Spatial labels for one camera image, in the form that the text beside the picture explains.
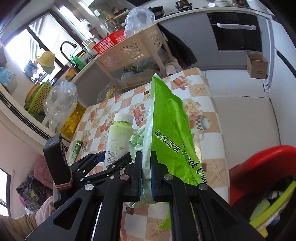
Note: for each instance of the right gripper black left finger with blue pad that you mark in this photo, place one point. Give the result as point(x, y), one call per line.
point(93, 210)

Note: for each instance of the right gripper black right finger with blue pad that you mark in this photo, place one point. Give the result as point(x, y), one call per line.
point(197, 212)

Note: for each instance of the green white drink bottle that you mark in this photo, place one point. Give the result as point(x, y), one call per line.
point(118, 138)

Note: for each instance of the green plastic bag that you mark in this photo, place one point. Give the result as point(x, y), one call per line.
point(167, 132)

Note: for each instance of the black trash bin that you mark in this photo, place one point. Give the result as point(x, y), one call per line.
point(280, 226)

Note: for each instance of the black kitchen faucet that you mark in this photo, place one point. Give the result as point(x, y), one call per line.
point(66, 50)

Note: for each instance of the green tube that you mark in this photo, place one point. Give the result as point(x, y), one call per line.
point(75, 152)

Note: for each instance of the gold foil bag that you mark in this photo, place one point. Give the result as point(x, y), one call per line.
point(70, 125)

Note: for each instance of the yellow sponge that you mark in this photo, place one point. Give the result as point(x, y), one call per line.
point(274, 209)

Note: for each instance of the crumpled clear plastic bag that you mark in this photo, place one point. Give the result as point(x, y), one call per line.
point(59, 104)

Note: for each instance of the green yellow plastic basket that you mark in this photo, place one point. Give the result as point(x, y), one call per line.
point(34, 101)

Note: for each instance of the red plastic stool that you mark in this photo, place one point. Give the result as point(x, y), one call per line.
point(261, 170)

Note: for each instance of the yellow bowl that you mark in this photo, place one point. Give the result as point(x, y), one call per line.
point(46, 59)

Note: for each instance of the beige perforated plastic rack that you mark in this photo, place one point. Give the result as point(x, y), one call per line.
point(146, 43)

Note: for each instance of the red plastic basket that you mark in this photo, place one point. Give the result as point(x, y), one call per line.
point(109, 41)

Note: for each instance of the clear plastic bag on rack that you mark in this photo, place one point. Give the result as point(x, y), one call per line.
point(138, 18)

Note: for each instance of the white refrigerator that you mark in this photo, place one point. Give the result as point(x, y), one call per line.
point(282, 93)

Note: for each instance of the cardboard box on floor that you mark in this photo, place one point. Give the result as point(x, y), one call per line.
point(257, 66)

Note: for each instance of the pot on stove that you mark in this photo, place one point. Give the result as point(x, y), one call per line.
point(183, 5)

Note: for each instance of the black built-in oven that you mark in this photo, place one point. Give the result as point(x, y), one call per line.
point(236, 31)

